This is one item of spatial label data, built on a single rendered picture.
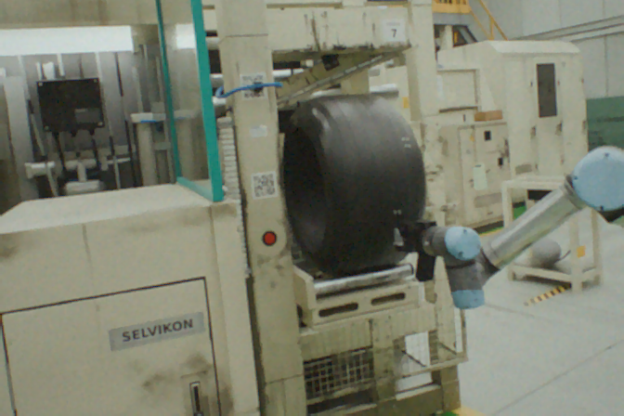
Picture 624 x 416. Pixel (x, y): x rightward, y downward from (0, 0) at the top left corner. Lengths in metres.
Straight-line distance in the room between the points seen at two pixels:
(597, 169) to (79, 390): 1.02
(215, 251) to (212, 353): 0.17
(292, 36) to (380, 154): 0.61
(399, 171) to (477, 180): 4.95
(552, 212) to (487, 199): 5.25
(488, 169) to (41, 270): 6.03
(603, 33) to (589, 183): 12.68
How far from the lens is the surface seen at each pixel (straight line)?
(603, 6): 14.01
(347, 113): 1.63
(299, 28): 2.00
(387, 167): 1.57
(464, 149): 6.35
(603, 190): 1.24
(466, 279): 1.36
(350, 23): 2.07
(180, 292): 0.95
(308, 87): 2.12
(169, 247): 0.94
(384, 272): 1.75
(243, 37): 1.66
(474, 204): 6.48
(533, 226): 1.43
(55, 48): 1.70
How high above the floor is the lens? 1.38
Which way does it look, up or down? 6 degrees down
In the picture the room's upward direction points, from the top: 6 degrees counter-clockwise
